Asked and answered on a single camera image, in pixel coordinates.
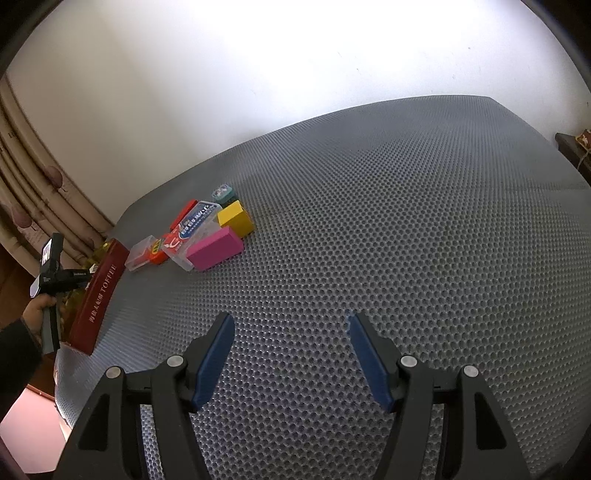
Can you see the person's left hand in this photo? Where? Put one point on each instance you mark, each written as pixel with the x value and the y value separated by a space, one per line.
pixel 37 316

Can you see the teal tin with dog print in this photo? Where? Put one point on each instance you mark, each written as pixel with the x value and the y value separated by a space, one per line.
pixel 222 194

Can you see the yellow block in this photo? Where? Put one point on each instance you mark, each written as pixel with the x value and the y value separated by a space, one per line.
pixel 236 220

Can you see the dark wooden furniture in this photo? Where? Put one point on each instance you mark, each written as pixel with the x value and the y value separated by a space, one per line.
pixel 572 150

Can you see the beige patterned curtain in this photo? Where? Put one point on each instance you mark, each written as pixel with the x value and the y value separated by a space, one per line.
pixel 41 194

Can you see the orange tin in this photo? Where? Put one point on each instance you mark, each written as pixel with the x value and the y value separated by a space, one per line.
pixel 160 254

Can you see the grey honeycomb mat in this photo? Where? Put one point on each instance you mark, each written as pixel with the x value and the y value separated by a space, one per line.
pixel 392 221

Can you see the pink block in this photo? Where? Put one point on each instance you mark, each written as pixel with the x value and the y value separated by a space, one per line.
pixel 214 249

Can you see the dark red gift box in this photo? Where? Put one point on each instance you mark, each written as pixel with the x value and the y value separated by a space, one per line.
pixel 99 302

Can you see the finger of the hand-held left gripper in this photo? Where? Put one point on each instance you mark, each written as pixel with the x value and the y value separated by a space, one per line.
pixel 79 279

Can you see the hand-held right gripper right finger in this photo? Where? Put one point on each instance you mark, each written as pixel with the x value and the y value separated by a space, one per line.
pixel 369 360

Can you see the clear box with blue label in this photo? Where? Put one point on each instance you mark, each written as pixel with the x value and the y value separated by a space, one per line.
pixel 196 228

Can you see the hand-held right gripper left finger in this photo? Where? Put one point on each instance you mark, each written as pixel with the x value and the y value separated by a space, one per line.
pixel 213 355

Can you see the person's left forearm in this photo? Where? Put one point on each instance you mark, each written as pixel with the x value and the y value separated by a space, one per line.
pixel 16 360

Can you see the small clear plastic box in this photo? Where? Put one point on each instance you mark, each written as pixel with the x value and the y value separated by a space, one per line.
pixel 141 254

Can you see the red block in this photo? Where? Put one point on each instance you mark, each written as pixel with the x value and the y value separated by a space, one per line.
pixel 183 213

